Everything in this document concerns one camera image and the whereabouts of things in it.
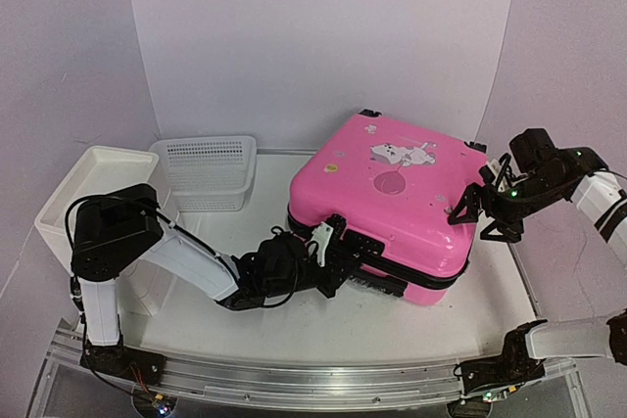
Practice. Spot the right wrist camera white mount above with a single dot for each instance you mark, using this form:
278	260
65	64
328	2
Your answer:
490	173

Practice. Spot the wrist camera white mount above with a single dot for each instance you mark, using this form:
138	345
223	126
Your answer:
320	241
490	173

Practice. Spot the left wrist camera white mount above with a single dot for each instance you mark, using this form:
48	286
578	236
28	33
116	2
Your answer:
320	241

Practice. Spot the pink hard-shell suitcase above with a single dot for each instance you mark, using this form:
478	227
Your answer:
395	184

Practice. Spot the white perforated plastic basket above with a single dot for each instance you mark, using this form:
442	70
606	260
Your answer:
214	173

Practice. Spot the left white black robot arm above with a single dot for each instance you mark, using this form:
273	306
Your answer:
109	232

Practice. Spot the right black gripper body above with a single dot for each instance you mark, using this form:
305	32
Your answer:
531	195

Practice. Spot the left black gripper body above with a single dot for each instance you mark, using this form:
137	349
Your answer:
326	287

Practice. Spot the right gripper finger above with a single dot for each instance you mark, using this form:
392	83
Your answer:
473	201
503	232

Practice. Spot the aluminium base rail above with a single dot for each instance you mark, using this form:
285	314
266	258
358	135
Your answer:
350	387

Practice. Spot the white rectangular foam box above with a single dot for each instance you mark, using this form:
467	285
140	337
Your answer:
142	288

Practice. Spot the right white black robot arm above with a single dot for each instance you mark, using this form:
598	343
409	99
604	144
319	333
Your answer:
601	200

